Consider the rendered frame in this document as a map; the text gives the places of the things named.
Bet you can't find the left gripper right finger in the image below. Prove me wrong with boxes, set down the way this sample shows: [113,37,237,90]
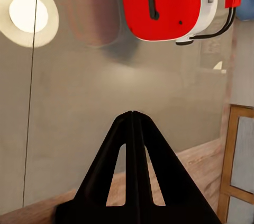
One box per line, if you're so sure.
[133,111,222,224]

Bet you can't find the radio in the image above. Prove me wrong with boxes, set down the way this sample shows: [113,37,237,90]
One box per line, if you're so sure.
[122,0,241,46]

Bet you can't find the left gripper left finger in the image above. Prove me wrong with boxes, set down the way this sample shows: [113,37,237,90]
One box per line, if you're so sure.
[61,111,141,224]

